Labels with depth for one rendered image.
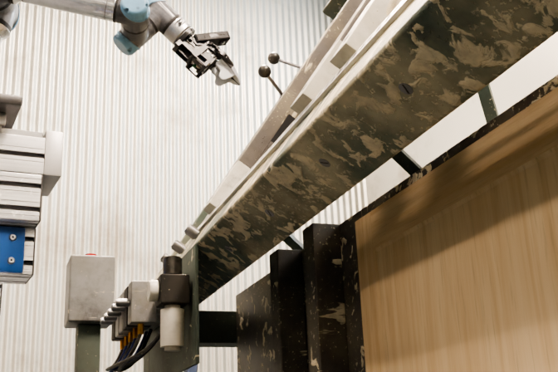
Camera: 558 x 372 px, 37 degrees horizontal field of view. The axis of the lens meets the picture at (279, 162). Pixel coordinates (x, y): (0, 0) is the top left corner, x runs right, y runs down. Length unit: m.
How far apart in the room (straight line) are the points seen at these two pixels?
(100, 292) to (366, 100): 1.43
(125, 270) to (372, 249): 3.93
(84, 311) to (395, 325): 1.10
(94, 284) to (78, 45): 3.60
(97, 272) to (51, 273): 2.91
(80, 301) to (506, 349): 1.41
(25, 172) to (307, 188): 0.58
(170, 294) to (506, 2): 1.08
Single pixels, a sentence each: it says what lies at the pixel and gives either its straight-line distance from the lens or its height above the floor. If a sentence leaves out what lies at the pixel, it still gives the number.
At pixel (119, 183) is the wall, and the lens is 5.49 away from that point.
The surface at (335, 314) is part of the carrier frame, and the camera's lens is 1.66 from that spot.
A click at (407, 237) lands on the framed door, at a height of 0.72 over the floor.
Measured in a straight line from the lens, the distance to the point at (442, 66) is 0.92.
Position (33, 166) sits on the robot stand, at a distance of 1.63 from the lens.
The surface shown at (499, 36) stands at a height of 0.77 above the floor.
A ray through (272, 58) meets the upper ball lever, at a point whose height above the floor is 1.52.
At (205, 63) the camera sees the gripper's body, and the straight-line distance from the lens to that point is 2.40.
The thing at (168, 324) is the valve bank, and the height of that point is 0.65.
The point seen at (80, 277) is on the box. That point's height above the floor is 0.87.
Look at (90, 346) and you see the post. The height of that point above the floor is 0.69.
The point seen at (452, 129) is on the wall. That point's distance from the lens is 5.40.
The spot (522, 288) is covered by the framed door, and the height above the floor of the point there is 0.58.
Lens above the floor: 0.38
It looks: 19 degrees up
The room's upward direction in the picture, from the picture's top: 2 degrees counter-clockwise
